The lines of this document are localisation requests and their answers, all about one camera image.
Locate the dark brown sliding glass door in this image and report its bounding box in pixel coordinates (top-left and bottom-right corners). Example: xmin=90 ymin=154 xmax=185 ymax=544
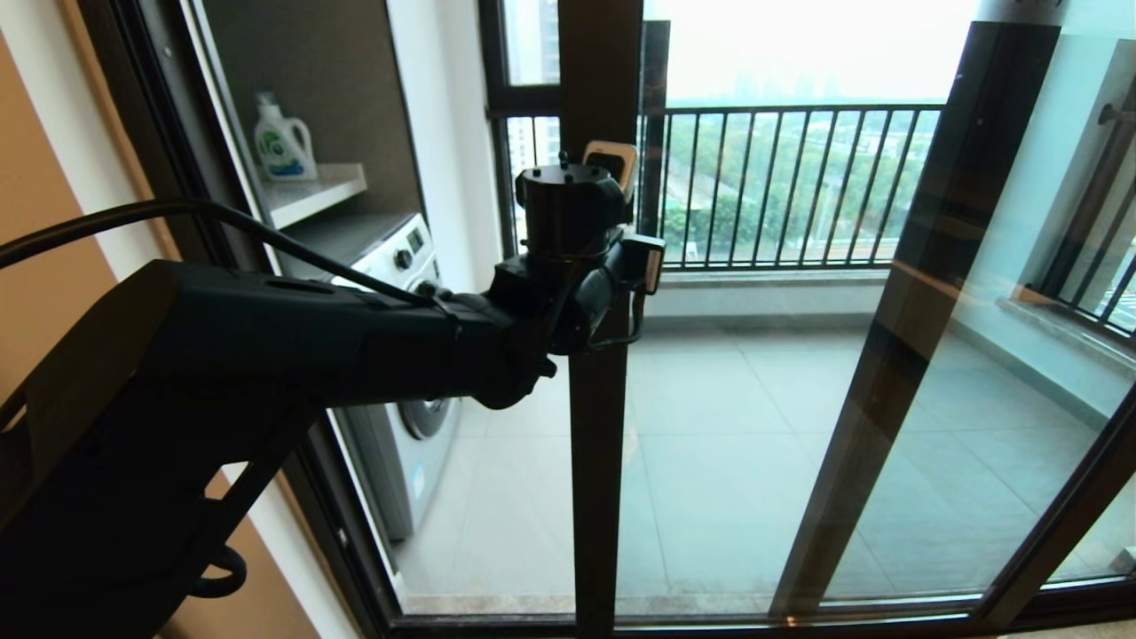
xmin=557 ymin=0 xmax=1136 ymax=635

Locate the stone window sill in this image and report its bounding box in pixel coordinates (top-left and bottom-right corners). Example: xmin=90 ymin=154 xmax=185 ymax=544
xmin=657 ymin=268 xmax=888 ymax=290

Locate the black balcony railing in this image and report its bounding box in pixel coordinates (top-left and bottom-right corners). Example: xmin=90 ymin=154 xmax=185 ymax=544
xmin=486 ymin=102 xmax=944 ymax=270

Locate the dark brown cabinet niche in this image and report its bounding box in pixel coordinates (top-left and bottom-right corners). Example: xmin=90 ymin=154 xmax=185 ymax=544
xmin=200 ymin=0 xmax=422 ymax=258

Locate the white detergent bottle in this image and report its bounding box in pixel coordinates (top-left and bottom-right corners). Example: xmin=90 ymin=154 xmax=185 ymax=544
xmin=253 ymin=91 xmax=319 ymax=181

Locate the silver front-load washing machine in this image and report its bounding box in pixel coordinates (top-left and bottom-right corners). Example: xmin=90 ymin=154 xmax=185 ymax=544
xmin=280 ymin=211 xmax=464 ymax=542

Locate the black side railing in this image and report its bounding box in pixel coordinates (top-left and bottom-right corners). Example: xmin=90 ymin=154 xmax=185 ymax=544
xmin=1021 ymin=84 xmax=1136 ymax=338

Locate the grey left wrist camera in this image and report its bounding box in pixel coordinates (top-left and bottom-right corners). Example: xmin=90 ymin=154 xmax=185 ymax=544
xmin=632 ymin=233 xmax=667 ymax=296

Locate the black window frame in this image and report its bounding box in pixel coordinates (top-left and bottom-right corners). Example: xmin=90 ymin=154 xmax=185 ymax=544
xmin=479 ymin=0 xmax=671 ymax=267

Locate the white wall shelf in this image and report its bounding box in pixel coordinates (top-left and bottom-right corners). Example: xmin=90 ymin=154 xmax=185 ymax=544
xmin=264 ymin=162 xmax=367 ymax=230

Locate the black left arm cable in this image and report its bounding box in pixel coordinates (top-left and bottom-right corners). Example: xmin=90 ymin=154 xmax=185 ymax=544
xmin=0 ymin=200 xmax=646 ymax=353

